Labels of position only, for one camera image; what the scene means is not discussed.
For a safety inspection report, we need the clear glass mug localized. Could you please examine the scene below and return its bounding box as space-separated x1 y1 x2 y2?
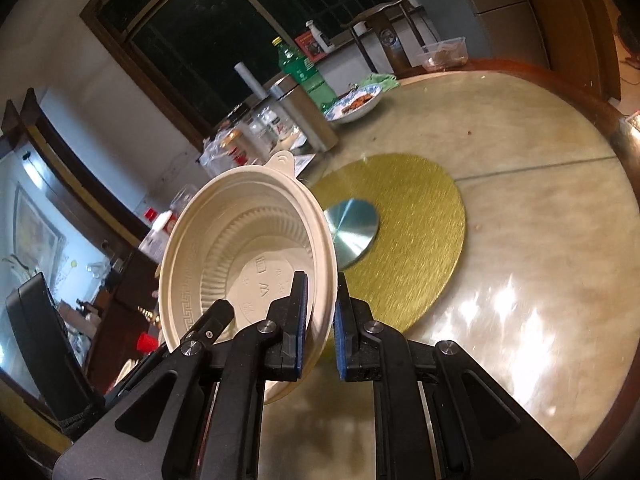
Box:
245 105 306 156

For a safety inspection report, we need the beige plastic bowl with tab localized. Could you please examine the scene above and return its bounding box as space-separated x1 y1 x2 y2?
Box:
157 151 335 406

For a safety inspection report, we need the dark wooden chair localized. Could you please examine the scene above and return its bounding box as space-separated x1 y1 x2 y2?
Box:
341 0 441 78

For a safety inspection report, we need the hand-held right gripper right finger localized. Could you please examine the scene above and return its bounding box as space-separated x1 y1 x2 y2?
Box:
334 271 581 480

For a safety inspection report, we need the dark wooden framed window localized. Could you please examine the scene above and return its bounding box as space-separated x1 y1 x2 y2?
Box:
80 0 416 136

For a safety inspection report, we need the plastic wrap roll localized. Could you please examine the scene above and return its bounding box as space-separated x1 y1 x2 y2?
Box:
235 62 266 98

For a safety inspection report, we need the gold round table mat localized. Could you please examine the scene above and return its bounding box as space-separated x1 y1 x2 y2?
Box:
309 152 467 333

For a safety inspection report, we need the clear plastic food container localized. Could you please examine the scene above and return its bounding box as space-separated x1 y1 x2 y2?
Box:
419 36 470 72

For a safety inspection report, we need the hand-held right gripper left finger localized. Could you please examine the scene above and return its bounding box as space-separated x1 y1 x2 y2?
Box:
52 270 310 480

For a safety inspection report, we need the patterned bowl with food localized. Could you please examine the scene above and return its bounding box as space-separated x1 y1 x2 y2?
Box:
324 85 385 125

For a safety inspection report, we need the framed wall picture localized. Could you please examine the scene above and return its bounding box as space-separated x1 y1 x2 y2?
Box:
10 185 66 281

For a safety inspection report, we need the steel thermos flask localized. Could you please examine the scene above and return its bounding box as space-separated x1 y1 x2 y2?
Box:
270 75 340 152

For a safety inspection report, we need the green cloth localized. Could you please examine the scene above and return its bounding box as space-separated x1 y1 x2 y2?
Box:
357 74 400 93

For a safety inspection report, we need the white bottle red cap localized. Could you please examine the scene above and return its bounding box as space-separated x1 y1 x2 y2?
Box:
139 207 176 263

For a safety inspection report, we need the green plastic bottle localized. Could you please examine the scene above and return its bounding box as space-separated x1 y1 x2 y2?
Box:
272 36 337 113

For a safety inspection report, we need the wooden shelf cabinet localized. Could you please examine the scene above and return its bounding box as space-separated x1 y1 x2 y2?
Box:
510 0 626 101

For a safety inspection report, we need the red box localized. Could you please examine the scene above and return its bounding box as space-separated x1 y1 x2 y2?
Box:
294 30 331 59

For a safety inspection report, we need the small white bottle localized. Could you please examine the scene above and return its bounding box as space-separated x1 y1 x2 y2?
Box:
306 20 335 53

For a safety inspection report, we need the round silver metal disc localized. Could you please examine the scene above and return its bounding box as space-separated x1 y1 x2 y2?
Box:
322 199 382 271

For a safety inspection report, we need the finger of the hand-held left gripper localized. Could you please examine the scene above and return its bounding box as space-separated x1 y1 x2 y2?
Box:
102 299 236 406

